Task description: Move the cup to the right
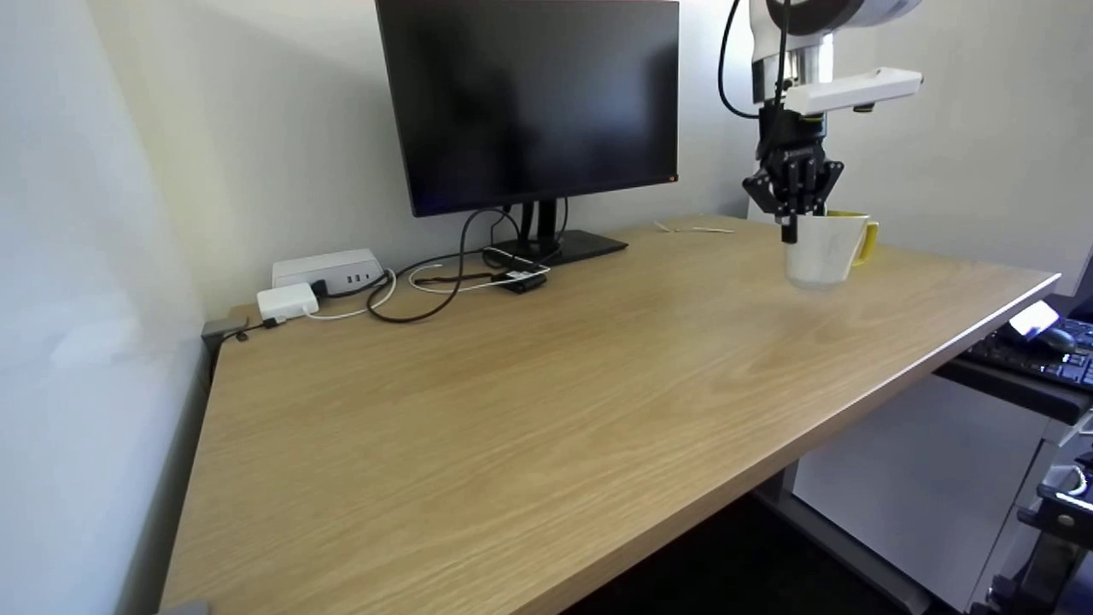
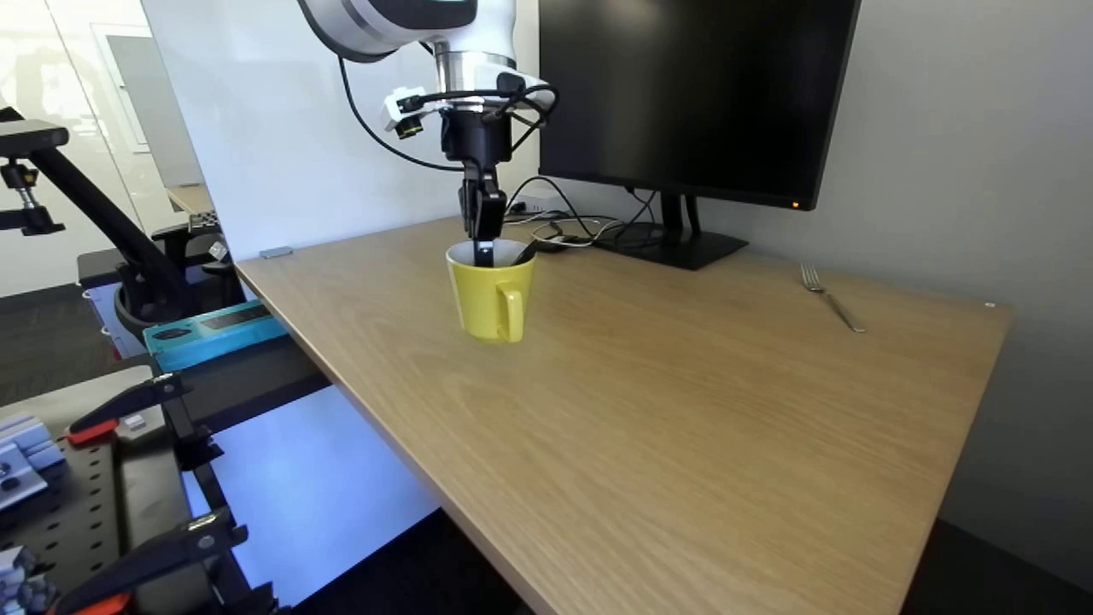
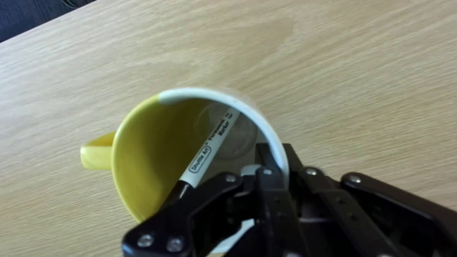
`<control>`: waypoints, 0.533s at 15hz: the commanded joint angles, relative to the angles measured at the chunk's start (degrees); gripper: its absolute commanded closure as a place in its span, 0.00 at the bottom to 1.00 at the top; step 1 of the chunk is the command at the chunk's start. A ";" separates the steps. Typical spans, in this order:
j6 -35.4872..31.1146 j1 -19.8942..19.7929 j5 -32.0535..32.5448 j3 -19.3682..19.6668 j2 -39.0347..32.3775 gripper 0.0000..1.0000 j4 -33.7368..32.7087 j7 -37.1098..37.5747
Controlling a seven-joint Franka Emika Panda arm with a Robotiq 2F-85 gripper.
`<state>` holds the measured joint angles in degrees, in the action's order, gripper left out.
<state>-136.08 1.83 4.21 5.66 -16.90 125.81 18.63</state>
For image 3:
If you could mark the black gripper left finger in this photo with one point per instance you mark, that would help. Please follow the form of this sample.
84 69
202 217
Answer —
272 208

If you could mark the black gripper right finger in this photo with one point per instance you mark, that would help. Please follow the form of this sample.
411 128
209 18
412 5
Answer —
362 214

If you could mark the black and white marker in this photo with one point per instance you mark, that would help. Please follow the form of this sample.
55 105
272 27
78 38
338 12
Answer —
212 142

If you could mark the yellow and white mug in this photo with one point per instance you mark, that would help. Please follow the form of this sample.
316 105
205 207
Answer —
152 157

